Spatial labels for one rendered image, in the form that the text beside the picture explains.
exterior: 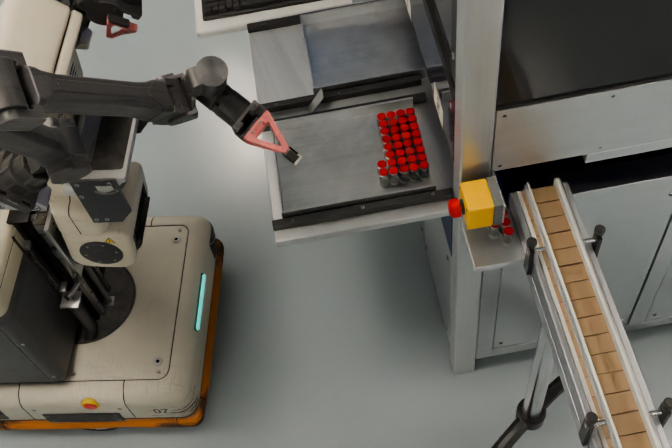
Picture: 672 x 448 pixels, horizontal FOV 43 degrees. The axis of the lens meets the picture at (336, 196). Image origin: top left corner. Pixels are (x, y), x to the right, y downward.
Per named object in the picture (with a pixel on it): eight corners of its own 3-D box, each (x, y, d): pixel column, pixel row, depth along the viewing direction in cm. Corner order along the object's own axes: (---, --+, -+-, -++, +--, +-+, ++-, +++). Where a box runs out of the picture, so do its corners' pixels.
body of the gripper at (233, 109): (239, 134, 149) (206, 108, 149) (242, 140, 159) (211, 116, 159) (262, 105, 149) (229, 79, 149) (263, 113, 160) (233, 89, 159)
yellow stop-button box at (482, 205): (492, 195, 174) (494, 175, 168) (502, 224, 170) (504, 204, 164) (457, 202, 174) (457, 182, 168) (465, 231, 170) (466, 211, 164)
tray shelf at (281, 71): (425, -6, 224) (425, -11, 223) (492, 207, 184) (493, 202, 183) (248, 26, 224) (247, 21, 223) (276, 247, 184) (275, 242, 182)
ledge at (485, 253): (522, 210, 183) (523, 205, 181) (539, 260, 175) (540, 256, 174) (459, 221, 183) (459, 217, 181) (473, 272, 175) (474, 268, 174)
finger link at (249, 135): (275, 163, 151) (233, 131, 151) (275, 167, 158) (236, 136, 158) (298, 134, 151) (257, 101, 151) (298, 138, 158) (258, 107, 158)
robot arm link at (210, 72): (152, 84, 154) (168, 127, 153) (151, 61, 143) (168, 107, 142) (214, 65, 157) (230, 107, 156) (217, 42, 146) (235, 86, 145)
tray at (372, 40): (429, 1, 220) (429, -9, 217) (452, 73, 205) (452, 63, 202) (301, 24, 220) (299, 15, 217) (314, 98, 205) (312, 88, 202)
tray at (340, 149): (412, 106, 200) (412, 96, 197) (435, 194, 185) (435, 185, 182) (271, 131, 200) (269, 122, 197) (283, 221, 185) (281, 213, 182)
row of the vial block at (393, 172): (386, 124, 198) (385, 111, 194) (400, 185, 187) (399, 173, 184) (377, 125, 198) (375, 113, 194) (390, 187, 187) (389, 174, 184)
